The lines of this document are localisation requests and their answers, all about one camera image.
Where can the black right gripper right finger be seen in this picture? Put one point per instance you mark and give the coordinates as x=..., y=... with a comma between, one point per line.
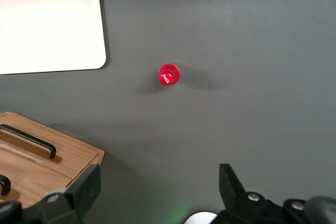
x=231, y=190

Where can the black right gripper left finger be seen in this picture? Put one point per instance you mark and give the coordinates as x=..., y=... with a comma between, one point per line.
x=84, y=195

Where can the wooden drawer cabinet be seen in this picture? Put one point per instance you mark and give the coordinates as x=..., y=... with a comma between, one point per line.
x=95, y=159

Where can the small red soda bottle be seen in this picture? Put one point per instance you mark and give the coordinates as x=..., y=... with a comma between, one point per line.
x=169, y=75

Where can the beige plastic tray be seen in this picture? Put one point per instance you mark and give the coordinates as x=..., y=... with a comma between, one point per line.
x=47, y=19

